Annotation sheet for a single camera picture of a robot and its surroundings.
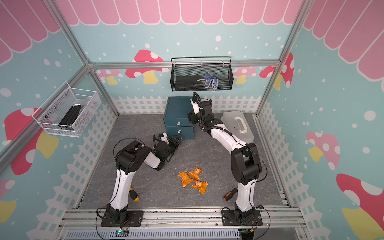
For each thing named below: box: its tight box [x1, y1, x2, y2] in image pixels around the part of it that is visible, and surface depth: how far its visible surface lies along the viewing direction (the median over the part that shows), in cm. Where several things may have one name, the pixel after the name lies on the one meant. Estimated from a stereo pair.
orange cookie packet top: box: [188, 166, 203, 180], surface depth 91 cm
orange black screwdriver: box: [222, 188, 238, 202], surface depth 81 cm
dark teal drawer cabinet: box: [163, 96, 195, 139], surface depth 96 cm
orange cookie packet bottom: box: [191, 180, 209, 195], surface depth 85 cm
